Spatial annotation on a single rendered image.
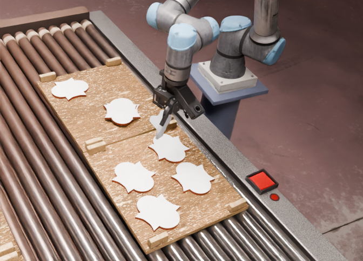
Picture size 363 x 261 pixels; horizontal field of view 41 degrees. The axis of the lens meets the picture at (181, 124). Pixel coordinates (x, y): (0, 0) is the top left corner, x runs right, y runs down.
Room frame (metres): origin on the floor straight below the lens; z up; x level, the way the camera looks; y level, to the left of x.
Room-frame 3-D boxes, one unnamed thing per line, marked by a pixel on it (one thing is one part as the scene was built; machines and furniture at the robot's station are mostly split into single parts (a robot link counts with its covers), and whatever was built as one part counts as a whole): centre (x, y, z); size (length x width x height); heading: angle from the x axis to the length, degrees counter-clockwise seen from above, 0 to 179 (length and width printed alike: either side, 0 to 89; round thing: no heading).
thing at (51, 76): (1.41, 0.51, 0.95); 0.06 x 0.02 x 0.03; 129
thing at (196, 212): (1.02, 0.03, 0.93); 0.41 x 0.35 x 0.02; 38
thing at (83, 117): (1.35, 0.28, 0.93); 0.41 x 0.35 x 0.02; 39
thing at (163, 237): (0.79, 0.01, 0.95); 0.06 x 0.02 x 0.03; 128
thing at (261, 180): (1.09, -0.28, 0.92); 0.06 x 0.06 x 0.01; 39
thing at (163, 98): (1.17, 0.04, 1.16); 0.09 x 0.08 x 0.12; 57
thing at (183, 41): (1.17, 0.04, 1.32); 0.09 x 0.08 x 0.11; 150
